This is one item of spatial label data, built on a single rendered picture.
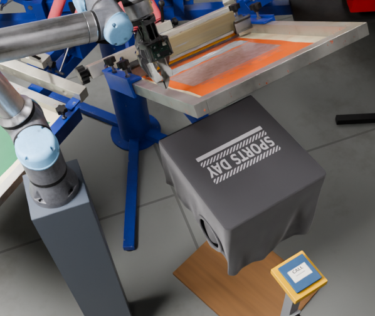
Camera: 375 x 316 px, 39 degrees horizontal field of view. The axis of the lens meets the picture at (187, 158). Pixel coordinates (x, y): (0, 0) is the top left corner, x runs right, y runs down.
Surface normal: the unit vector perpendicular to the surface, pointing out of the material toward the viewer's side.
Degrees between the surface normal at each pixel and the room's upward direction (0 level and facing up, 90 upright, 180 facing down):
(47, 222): 90
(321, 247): 0
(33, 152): 8
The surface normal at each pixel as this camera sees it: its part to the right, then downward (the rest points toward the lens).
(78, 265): 0.34, 0.73
